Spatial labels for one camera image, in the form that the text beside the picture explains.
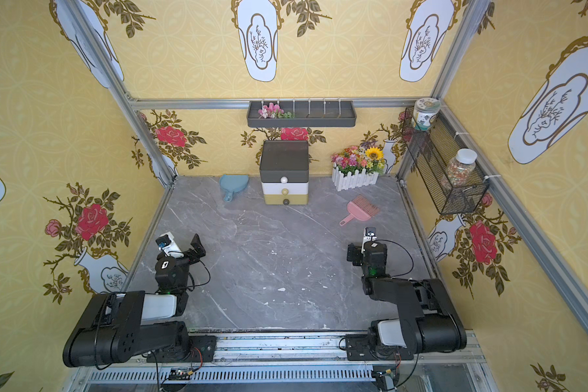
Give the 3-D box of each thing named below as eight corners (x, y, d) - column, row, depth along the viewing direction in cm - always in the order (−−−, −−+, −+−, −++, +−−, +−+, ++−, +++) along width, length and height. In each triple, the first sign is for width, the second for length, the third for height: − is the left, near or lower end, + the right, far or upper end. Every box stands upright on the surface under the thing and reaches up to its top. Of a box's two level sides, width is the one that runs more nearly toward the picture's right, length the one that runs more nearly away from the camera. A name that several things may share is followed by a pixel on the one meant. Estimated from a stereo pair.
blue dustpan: (216, 201, 115) (214, 197, 112) (222, 178, 124) (221, 174, 122) (244, 201, 115) (243, 197, 112) (248, 178, 124) (247, 174, 122)
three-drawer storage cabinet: (262, 208, 112) (255, 174, 95) (266, 171, 128) (261, 136, 111) (308, 208, 112) (310, 174, 95) (307, 171, 127) (308, 136, 111)
